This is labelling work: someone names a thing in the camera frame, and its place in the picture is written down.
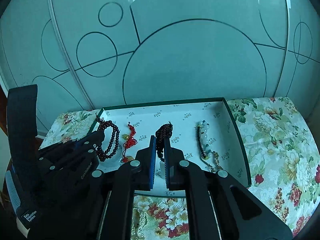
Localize black cord jade pendant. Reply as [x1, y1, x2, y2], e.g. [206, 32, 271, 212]
[154, 121, 174, 180]

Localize red knot gold charm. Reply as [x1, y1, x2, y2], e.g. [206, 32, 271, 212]
[121, 122, 137, 163]

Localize pale jade bangle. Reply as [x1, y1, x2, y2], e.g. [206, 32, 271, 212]
[105, 152, 123, 167]

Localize jade bead gold necklace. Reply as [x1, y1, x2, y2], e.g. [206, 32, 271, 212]
[194, 119, 225, 173]

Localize white pearl necklace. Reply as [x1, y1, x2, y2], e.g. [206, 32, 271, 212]
[131, 205, 148, 240]

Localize green shallow gift box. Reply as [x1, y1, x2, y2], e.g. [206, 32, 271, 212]
[97, 98, 251, 187]

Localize frosted glass wardrobe doors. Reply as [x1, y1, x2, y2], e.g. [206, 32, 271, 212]
[1, 0, 319, 135]

